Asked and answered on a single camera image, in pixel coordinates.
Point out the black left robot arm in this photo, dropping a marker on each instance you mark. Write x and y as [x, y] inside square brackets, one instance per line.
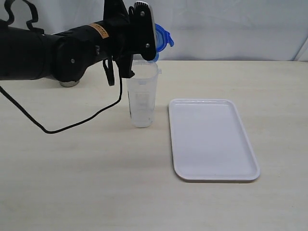
[30, 54]

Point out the white backdrop curtain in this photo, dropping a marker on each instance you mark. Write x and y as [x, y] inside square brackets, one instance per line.
[267, 30]

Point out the stainless steel cup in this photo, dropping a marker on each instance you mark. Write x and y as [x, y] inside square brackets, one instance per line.
[69, 84]

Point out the clear plastic tall container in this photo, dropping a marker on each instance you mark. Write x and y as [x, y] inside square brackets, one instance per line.
[141, 90]

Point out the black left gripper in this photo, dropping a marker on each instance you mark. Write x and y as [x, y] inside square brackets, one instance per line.
[125, 29]

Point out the blue clip-lock lid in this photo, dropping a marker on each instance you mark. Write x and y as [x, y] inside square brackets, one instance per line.
[163, 38]

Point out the white rectangular tray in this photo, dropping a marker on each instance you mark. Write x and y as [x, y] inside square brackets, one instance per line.
[209, 142]

